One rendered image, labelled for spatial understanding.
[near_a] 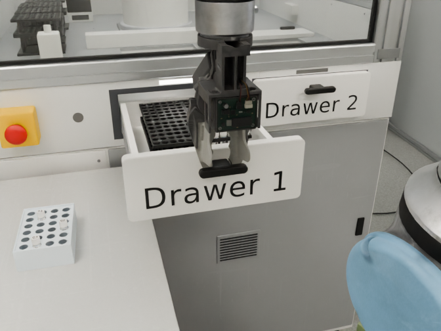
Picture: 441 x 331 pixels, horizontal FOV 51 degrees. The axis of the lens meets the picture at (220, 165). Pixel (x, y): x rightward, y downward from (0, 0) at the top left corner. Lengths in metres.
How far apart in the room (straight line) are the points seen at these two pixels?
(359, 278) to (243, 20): 0.34
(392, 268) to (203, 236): 0.91
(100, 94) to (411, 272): 0.80
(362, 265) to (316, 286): 1.11
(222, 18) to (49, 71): 0.50
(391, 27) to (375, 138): 0.28
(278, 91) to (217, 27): 0.51
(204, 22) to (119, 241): 0.40
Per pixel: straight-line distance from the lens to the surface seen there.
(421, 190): 0.33
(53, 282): 0.74
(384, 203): 2.47
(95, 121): 1.02
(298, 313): 1.50
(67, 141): 1.04
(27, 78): 1.00
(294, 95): 1.08
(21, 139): 0.96
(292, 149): 0.75
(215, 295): 1.34
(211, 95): 0.57
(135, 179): 0.70
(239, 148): 0.67
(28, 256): 0.76
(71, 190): 0.97
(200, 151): 0.67
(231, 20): 0.57
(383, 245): 0.33
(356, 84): 1.15
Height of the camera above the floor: 1.22
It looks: 27 degrees down
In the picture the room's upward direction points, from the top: straight up
